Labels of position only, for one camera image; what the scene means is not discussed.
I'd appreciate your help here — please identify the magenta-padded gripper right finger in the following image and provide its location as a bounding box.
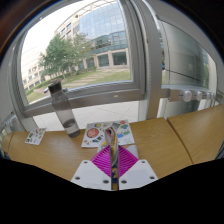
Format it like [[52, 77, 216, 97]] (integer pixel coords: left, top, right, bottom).
[[117, 145, 159, 192]]

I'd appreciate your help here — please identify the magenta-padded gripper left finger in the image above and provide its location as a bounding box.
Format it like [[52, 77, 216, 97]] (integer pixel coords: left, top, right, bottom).
[[70, 144, 113, 192]]

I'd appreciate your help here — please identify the large sticker sheet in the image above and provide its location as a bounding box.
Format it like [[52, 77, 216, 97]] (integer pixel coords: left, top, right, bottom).
[[80, 119, 136, 149]]

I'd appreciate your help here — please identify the small sticker sheet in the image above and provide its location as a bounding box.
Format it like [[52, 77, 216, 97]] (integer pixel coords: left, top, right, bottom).
[[24, 127, 47, 146]]

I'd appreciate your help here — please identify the clear bottle with dark cap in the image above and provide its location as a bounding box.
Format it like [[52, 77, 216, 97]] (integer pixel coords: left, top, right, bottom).
[[47, 79, 82, 139]]

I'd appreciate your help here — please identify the green tree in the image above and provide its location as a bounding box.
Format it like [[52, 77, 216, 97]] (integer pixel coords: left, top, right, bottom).
[[38, 33, 94, 80]]

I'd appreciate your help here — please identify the glass fronted building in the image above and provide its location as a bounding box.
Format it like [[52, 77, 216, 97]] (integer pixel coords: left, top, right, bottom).
[[54, 1, 131, 73]]

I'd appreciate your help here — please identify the white wall socket rail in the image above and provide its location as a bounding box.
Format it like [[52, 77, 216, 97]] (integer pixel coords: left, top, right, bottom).
[[168, 88, 216, 103]]

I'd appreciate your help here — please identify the grey window frame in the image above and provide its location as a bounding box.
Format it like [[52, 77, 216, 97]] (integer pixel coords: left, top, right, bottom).
[[8, 0, 164, 132]]

